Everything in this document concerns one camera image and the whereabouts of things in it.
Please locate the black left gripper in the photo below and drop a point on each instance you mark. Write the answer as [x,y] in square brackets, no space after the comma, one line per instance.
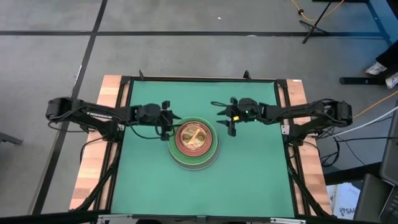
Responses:
[150,114]

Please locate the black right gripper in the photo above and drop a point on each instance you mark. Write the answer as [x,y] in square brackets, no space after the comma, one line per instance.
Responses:
[247,110]

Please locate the terracotta plate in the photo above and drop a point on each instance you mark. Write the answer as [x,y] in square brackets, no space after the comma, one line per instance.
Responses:
[177,140]

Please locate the green bowls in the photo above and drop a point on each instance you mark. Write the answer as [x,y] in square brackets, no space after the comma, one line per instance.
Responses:
[215,141]

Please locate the small orange transparent plate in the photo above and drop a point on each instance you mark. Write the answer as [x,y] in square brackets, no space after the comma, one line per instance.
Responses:
[194,137]

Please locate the large grey plate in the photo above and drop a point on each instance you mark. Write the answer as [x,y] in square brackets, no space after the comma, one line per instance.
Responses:
[194,167]

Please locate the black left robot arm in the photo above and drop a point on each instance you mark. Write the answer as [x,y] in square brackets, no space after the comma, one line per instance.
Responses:
[93,115]

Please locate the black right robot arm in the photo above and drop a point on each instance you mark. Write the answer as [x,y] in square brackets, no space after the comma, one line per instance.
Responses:
[298,110]

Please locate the green table mat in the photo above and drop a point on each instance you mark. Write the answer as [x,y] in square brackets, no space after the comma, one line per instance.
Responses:
[155,193]

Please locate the black tripod stand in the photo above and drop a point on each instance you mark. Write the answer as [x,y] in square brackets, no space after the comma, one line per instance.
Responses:
[314,27]

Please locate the black stand foot bar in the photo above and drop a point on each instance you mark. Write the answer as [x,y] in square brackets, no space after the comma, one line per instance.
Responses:
[360,80]

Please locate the white printed box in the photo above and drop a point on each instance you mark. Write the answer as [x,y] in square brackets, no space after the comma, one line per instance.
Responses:
[345,202]

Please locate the person's white shoe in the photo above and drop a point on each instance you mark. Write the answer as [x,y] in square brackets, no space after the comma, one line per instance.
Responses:
[392,80]
[376,68]

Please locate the grey equipment case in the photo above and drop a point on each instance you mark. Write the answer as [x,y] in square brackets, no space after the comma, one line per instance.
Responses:
[370,199]

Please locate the person's leg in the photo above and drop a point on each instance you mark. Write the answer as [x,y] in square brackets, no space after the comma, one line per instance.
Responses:
[388,54]

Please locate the black metal table frame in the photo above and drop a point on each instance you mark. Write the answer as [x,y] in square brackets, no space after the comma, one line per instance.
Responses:
[202,79]

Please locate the small silver base plate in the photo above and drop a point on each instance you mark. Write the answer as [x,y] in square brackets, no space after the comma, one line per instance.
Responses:
[285,129]

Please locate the aluminium frame bracket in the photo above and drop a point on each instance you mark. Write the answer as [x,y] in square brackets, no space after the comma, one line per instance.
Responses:
[115,217]
[287,221]

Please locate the blue metal table frame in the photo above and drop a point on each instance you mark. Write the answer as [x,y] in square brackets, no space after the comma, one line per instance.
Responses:
[377,18]

